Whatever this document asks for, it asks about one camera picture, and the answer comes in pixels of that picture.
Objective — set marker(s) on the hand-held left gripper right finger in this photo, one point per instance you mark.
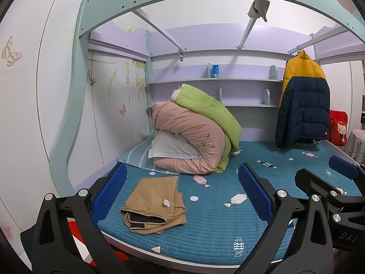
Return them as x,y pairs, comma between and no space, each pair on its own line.
255,189

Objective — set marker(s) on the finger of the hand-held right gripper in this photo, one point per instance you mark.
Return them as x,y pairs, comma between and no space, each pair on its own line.
343,167
312,182

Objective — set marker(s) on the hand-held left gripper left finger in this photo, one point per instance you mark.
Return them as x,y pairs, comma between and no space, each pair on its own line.
109,189

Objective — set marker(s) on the tan padded jacket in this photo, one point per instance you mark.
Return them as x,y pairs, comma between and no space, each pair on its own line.
154,197

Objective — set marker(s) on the clothes hanger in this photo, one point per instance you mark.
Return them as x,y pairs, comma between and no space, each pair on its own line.
288,58

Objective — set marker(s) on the red cartoon bag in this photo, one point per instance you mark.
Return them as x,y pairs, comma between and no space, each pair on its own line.
338,128

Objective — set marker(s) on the light blue striped pillow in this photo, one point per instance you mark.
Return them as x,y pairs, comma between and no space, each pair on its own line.
132,155

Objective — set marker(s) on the blue quilted bed sheet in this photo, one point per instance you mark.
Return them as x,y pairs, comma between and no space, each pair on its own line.
214,219

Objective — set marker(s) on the red object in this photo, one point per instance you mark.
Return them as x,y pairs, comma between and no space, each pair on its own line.
77,245

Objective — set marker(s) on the white pillow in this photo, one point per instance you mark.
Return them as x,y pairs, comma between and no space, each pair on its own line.
168,147

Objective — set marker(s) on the yellow and navy puffer jacket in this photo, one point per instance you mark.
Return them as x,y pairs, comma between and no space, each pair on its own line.
302,102

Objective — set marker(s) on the white wardrobe with plant decals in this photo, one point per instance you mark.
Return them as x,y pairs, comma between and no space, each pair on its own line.
114,105

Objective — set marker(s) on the pink quilt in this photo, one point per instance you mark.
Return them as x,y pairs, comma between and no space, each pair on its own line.
191,125

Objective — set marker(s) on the green quilt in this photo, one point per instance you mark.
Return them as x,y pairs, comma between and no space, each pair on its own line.
211,105

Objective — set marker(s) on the dark cloth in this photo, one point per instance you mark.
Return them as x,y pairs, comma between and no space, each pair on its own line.
28,245

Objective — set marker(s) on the small blue box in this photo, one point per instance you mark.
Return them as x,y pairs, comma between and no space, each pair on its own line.
215,70

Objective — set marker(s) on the white curved butterfly wardrobe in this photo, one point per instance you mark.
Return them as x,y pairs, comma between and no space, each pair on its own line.
42,77

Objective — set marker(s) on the small black hanging tag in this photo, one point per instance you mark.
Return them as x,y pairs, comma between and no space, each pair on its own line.
181,56

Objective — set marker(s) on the beige hanging cloth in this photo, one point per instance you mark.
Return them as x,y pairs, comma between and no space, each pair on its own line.
258,7

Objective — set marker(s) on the purple wall shelf unit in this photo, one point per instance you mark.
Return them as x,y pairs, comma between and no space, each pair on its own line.
199,90

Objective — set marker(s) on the teal loft bed frame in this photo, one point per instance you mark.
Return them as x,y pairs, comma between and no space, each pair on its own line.
114,2

